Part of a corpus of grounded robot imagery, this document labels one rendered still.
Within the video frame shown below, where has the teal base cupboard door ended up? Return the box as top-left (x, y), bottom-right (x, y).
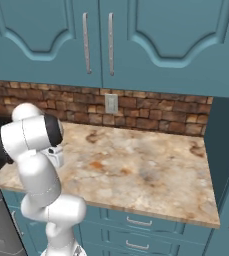
top-left (1, 189), bottom-right (51, 256)

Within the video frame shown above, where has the silver cupboard door handle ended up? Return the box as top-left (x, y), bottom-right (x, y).
top-left (107, 12), bottom-right (116, 77)
top-left (82, 12), bottom-right (93, 75)

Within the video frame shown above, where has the teal wall cupboard door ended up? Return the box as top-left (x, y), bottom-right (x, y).
top-left (98, 0), bottom-right (229, 100)
top-left (0, 0), bottom-right (103, 89)

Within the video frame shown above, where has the silver base cupboard handle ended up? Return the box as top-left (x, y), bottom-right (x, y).
top-left (11, 209), bottom-right (25, 238)

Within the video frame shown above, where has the teal drawer front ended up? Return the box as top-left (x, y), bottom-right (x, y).
top-left (85, 203), bottom-right (214, 246)
top-left (78, 221), bottom-right (207, 256)

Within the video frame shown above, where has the silver drawer handle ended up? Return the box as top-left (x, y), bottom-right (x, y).
top-left (125, 215), bottom-right (153, 228)
top-left (124, 239), bottom-right (151, 252)

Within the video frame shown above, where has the grey wall socket plate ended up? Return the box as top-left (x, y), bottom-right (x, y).
top-left (104, 93), bottom-right (119, 115)

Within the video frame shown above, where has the teal tall cupboard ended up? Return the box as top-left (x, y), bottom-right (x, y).
top-left (202, 94), bottom-right (229, 256)

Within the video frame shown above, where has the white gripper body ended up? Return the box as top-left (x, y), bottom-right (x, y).
top-left (47, 152), bottom-right (66, 169)

